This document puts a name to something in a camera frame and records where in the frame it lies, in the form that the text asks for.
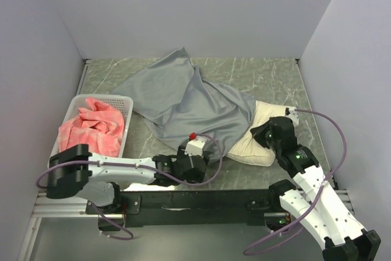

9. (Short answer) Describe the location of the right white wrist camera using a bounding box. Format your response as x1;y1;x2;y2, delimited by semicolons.
285;106;299;127

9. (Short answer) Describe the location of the pink crumpled cloth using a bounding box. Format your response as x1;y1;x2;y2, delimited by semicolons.
57;97;125;157

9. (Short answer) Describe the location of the aluminium frame rail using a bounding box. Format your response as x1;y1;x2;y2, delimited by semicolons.
31;190;355;218

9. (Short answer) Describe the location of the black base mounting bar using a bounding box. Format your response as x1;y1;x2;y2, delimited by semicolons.
85;183;308;233

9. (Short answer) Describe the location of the grey pillowcase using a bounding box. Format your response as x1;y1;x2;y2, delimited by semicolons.
111;48;255;161

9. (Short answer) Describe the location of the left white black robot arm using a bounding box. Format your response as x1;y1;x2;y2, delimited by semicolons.
46;144;210;213

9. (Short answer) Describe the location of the white plastic basket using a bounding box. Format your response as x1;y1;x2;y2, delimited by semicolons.
51;94;133;158

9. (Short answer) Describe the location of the beige pillow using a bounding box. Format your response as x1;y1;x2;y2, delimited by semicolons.
226;100;289;167

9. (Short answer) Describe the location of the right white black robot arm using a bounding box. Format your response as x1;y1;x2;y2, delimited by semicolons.
250;117;381;260

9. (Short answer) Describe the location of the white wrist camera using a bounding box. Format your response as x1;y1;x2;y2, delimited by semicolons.
185;133;206;156
285;106;299;127

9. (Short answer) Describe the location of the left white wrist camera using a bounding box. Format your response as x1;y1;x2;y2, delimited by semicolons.
185;133;206;156

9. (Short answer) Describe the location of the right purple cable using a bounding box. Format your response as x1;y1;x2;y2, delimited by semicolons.
243;108;349;257

